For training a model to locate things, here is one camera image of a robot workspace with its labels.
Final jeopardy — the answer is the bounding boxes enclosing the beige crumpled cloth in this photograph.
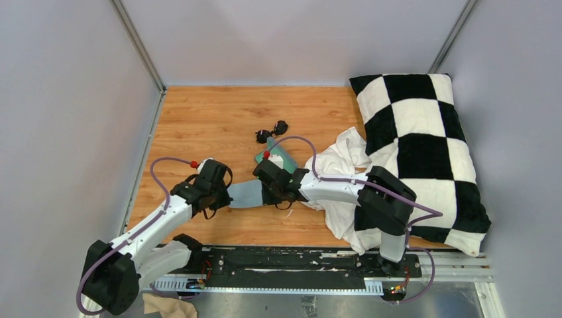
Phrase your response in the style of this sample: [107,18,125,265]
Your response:
[142,293,198,318]

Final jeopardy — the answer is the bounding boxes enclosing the light blue cleaning cloth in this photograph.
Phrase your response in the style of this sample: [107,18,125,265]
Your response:
[227,180,263,209]

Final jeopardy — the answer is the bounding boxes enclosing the black round sunglasses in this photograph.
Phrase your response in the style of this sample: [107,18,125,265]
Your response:
[255,120,289,144]

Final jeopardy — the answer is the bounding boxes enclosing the white crumpled cloth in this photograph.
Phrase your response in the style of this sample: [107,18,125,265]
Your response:
[305,127,398,254]

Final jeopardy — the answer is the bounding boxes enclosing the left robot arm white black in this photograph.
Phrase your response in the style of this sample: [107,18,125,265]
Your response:
[76,158,233,315]

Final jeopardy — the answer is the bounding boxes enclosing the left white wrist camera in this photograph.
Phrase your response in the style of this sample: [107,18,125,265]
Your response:
[197,157,214,173]

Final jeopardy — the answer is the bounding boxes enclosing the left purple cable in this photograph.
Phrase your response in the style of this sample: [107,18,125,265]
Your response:
[76,157,201,317]

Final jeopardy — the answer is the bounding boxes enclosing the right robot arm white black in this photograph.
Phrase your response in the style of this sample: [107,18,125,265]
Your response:
[253,160,417,277]

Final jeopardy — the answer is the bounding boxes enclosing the black white checkered pillow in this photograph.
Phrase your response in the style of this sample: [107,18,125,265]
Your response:
[349,74,491,256]

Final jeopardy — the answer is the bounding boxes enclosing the black metal base rail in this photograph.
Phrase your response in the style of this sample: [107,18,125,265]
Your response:
[152,245,493,301]

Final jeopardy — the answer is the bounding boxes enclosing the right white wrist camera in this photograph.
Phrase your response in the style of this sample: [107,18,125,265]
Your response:
[267,153,285,169]

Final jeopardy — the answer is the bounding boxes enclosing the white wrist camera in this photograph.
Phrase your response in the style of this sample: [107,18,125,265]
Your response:
[197,157,214,173]
[267,153,285,169]

